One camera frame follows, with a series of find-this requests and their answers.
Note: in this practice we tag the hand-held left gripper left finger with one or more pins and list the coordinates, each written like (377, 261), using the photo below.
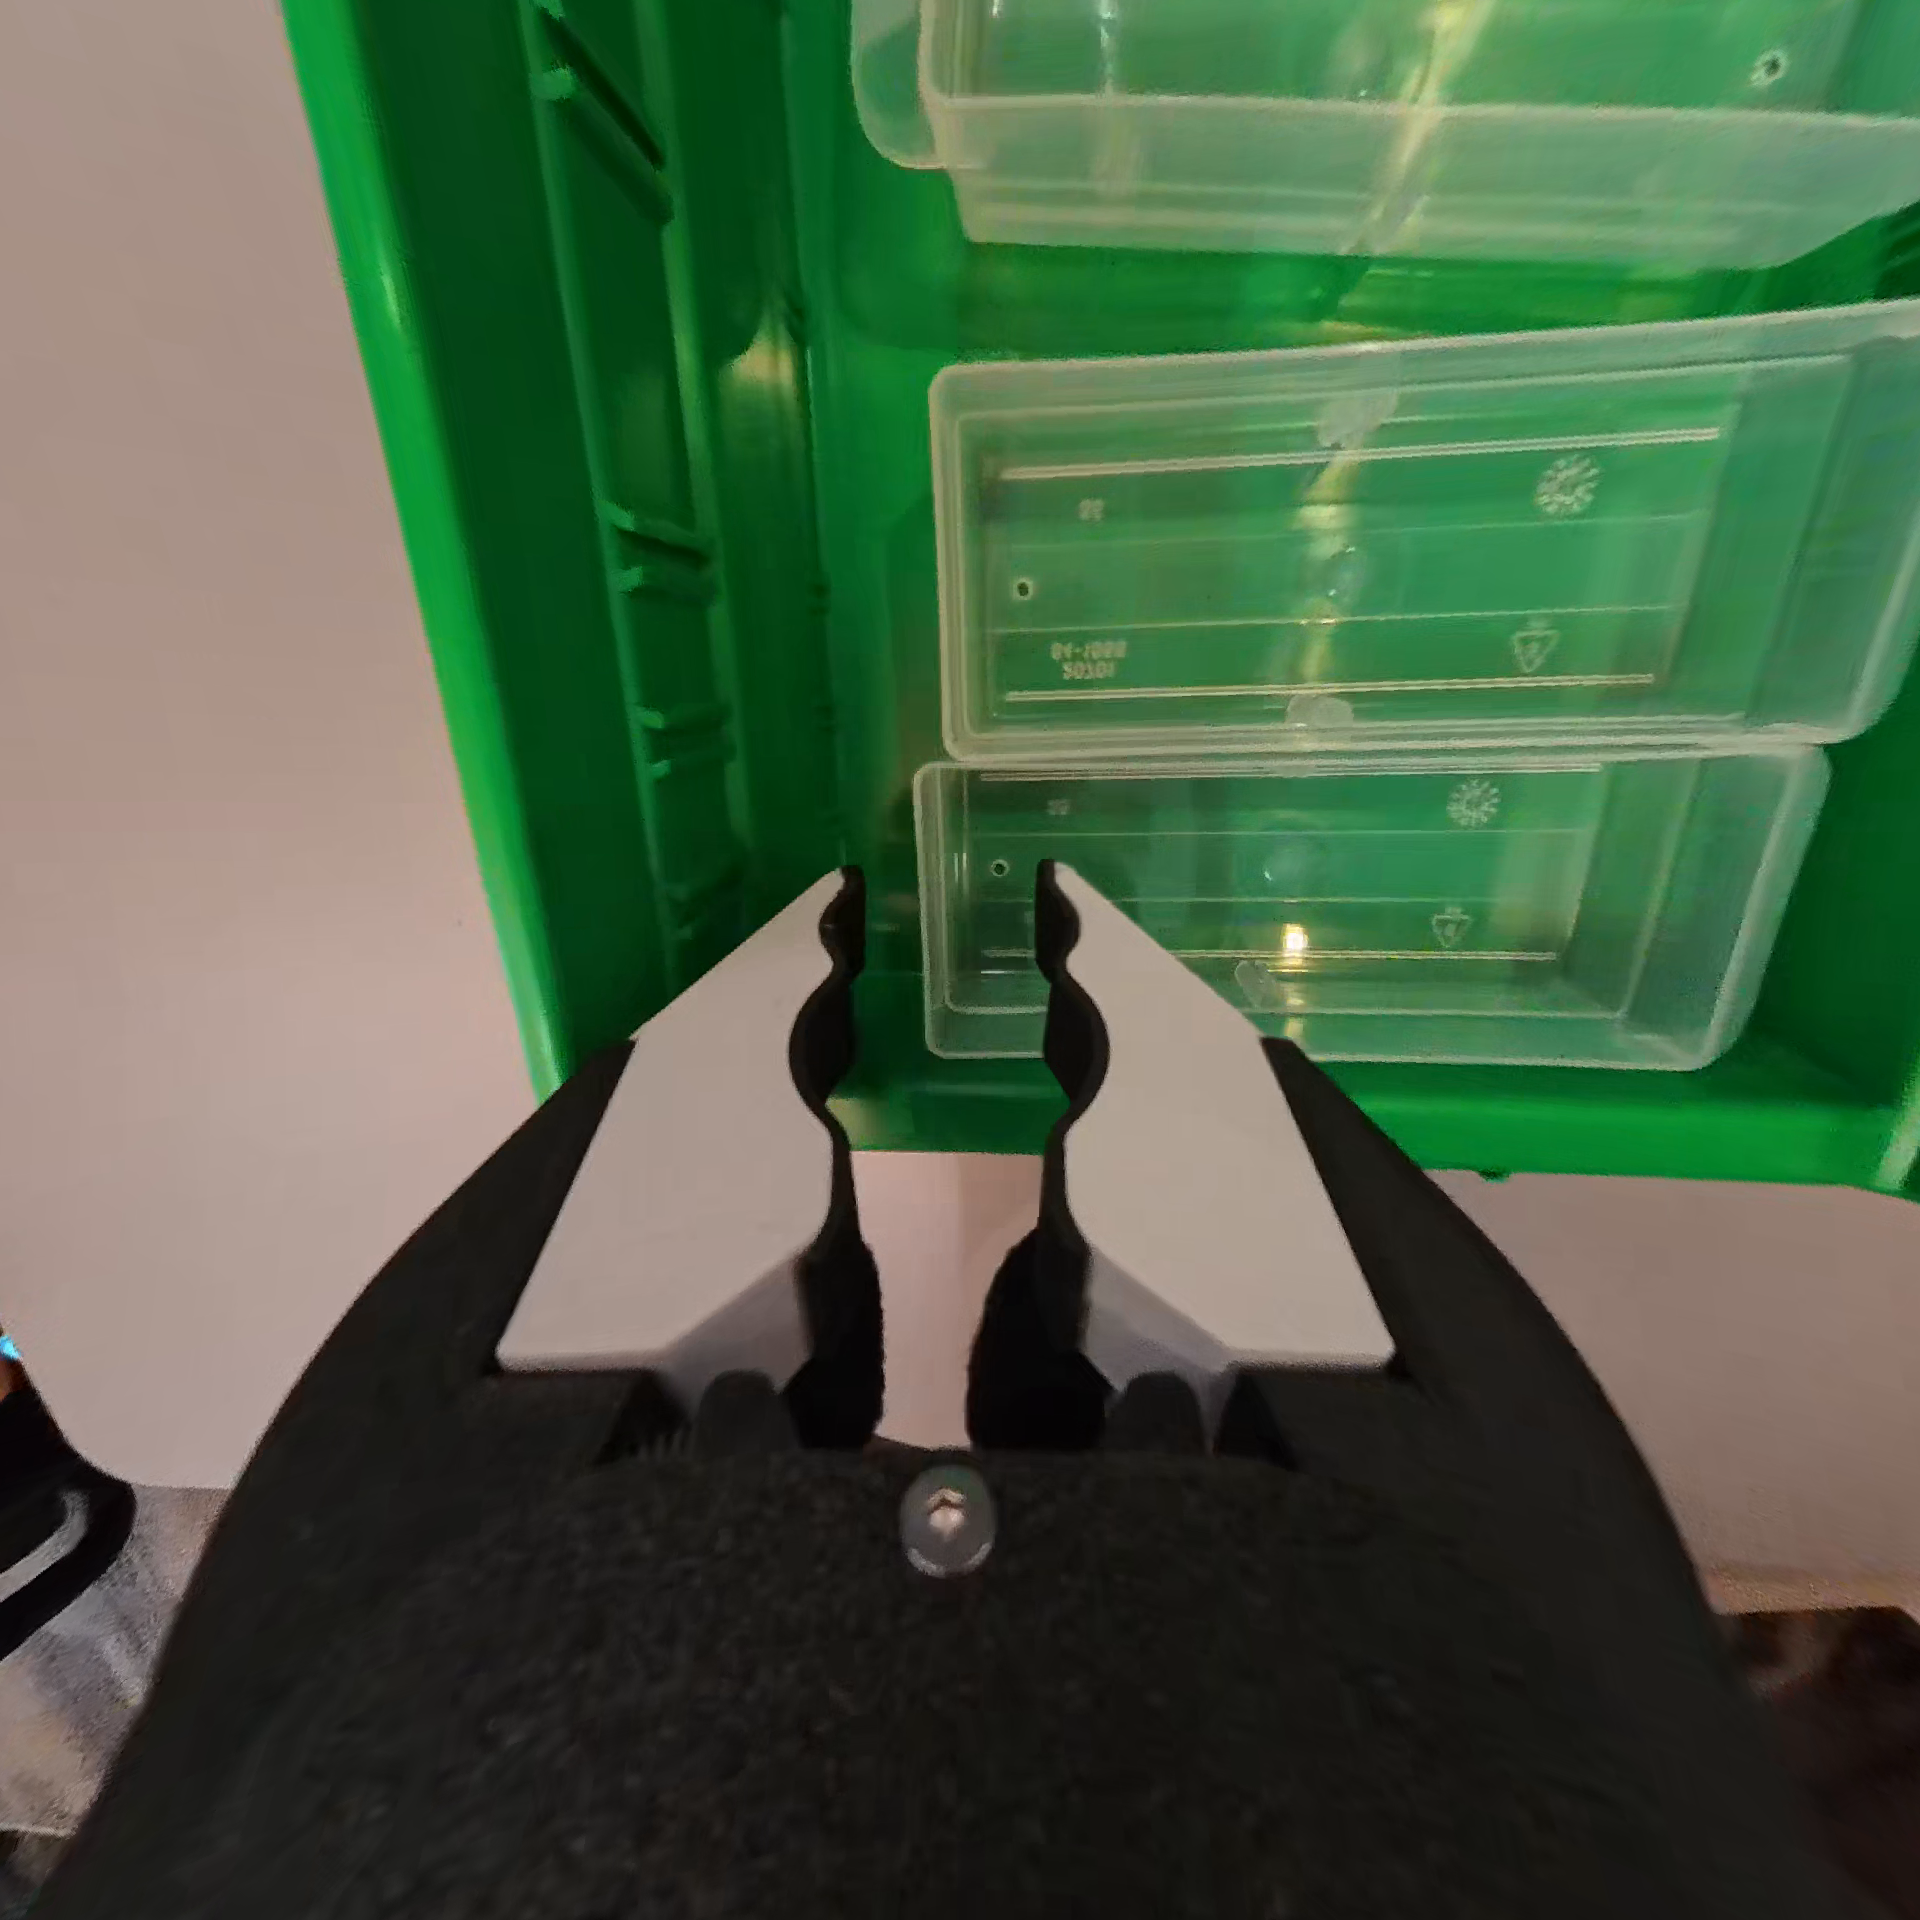
(676, 1200)

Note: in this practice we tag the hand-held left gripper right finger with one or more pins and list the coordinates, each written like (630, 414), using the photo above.
(1200, 1200)

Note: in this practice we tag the clear plastic drawer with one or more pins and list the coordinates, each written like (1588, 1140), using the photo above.
(1350, 571)
(1200, 166)
(1501, 932)

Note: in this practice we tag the green plastic bin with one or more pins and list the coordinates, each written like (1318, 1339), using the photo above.
(494, 451)

